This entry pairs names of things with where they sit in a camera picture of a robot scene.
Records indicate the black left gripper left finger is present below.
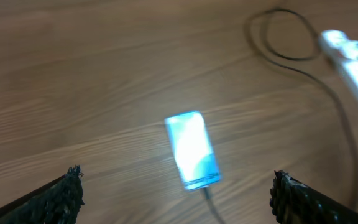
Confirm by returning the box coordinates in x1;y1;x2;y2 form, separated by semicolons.
0;165;85;224

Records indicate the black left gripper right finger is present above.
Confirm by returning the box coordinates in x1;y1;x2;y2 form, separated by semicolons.
270;170;358;224

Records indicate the blue Samsung Galaxy smartphone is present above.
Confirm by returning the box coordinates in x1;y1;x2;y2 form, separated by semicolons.
164;111;221;190

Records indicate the black USB charging cable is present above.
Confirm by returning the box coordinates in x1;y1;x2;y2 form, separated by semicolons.
200;7;358;224

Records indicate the white charger plug adapter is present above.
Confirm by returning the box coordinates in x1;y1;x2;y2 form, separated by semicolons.
340;40;358;60

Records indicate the white power strip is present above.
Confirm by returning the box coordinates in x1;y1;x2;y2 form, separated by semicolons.
319;30;358;99

